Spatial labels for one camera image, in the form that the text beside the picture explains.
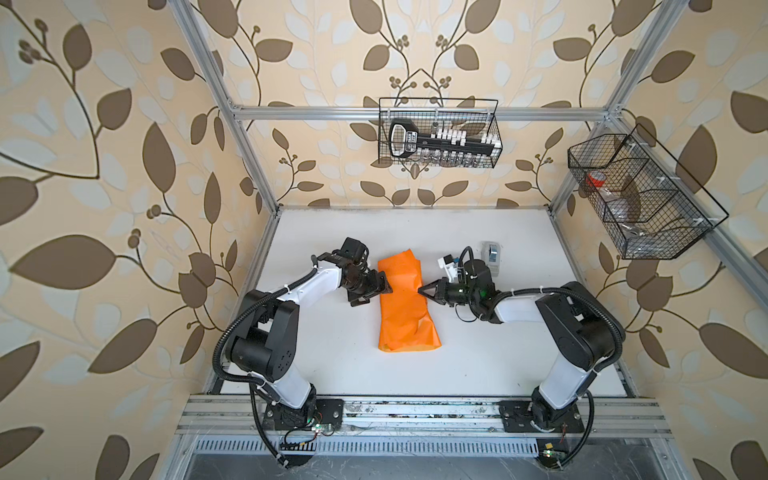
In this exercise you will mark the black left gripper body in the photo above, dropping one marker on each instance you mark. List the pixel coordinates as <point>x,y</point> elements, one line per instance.
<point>363,284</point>

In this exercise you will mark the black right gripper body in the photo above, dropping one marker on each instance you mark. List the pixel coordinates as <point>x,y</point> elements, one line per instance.
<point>458,294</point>

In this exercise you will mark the orange wrapping paper sheet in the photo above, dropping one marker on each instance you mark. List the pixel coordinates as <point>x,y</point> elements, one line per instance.
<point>406,325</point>

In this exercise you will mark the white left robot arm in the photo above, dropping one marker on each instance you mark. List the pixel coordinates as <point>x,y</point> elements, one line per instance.
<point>260,346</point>

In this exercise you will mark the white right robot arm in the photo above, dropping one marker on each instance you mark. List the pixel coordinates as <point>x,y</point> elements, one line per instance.
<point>588,337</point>

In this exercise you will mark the grey tape dispenser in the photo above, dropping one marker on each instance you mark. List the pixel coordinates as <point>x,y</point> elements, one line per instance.
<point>490,253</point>

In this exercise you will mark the black white tool in basket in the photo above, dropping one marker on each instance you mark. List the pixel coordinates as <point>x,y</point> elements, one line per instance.
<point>405,139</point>

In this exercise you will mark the red capped clear bottle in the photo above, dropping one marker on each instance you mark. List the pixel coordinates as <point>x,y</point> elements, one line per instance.
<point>613,207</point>

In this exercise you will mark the black wire basket back wall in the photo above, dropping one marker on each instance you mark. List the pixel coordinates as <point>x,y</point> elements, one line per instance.
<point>470,114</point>

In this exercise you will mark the black wire basket wall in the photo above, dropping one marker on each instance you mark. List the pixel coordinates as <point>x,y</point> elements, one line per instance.
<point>470,114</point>
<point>670,208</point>

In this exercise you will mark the black wire basket right wall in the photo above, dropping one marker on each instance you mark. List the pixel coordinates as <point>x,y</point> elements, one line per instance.
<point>670,208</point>

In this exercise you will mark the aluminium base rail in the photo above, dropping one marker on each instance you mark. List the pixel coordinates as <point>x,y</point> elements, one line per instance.
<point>411,416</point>

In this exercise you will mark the aluminium frame post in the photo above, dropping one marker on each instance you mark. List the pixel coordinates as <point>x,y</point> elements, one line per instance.
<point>184,15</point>

